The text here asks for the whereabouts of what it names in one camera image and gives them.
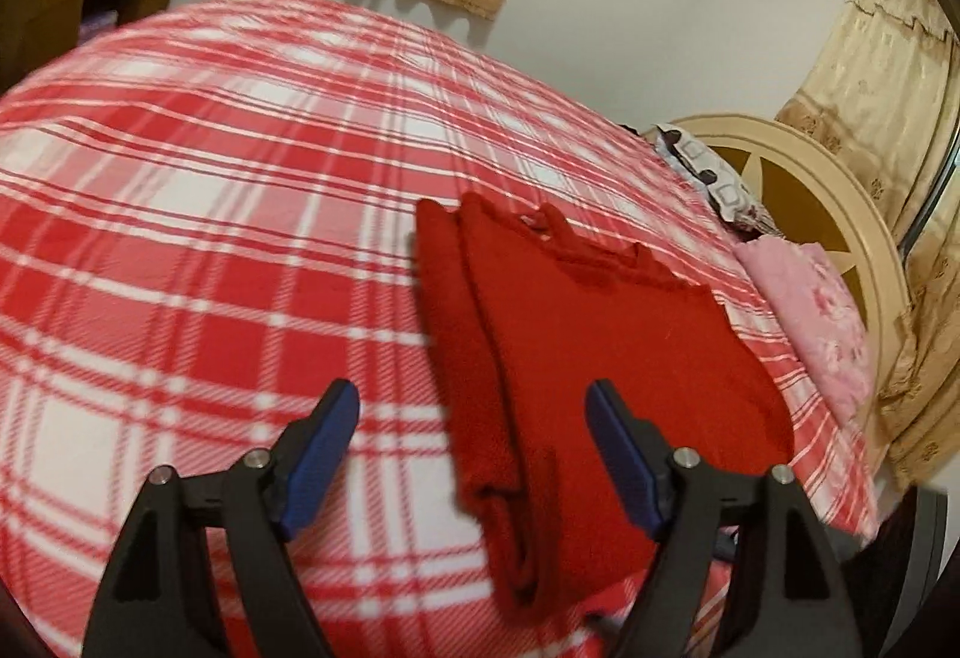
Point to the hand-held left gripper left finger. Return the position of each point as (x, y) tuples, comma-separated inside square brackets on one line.
[(322, 455)]

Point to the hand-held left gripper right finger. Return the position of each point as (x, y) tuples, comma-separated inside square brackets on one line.
[(622, 463)]

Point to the red knit sweater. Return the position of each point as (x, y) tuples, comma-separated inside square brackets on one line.
[(600, 328)]

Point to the pink floral pillow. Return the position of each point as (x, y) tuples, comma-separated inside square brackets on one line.
[(825, 313)]

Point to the dark patterned pillow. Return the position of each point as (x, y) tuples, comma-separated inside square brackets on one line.
[(712, 178)]

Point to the red white plaid blanket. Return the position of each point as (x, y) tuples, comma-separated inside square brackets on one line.
[(187, 178)]

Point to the cream round headboard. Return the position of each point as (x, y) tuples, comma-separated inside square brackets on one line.
[(825, 178)]

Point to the metal pole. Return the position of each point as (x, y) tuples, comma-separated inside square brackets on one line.
[(937, 193)]

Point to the long beige patterned curtain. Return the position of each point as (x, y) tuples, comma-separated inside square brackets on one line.
[(892, 66)]

